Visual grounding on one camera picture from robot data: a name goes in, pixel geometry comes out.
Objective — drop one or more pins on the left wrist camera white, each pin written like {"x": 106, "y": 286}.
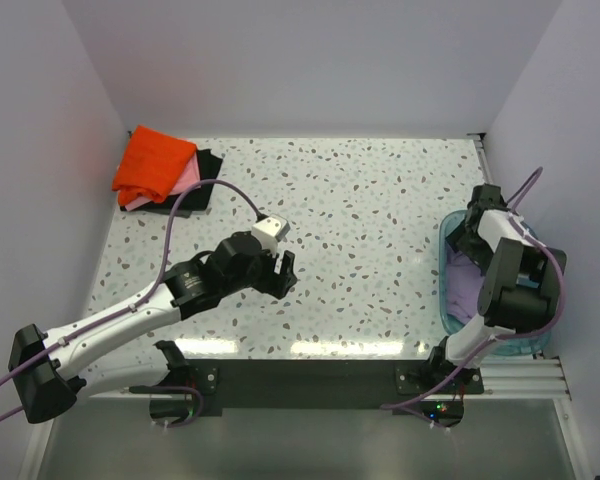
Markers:
{"x": 270, "y": 229}

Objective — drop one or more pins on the teal plastic basket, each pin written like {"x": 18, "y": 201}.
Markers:
{"x": 509, "y": 348}

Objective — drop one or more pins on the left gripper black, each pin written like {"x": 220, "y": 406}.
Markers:
{"x": 277, "y": 284}

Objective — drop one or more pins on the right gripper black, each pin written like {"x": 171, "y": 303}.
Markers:
{"x": 458, "y": 240}

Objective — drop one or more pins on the folded pink t shirt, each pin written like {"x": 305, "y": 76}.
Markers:
{"x": 180, "y": 182}

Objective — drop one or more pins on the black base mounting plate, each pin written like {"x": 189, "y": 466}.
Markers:
{"x": 211, "y": 387}

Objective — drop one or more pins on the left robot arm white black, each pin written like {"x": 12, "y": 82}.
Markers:
{"x": 47, "y": 367}

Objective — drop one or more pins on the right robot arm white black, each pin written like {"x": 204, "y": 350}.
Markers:
{"x": 461, "y": 348}

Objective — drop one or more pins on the folded orange t shirt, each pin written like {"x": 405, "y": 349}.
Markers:
{"x": 151, "y": 165}

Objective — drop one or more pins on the lilac polo shirt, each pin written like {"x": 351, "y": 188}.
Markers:
{"x": 463, "y": 282}

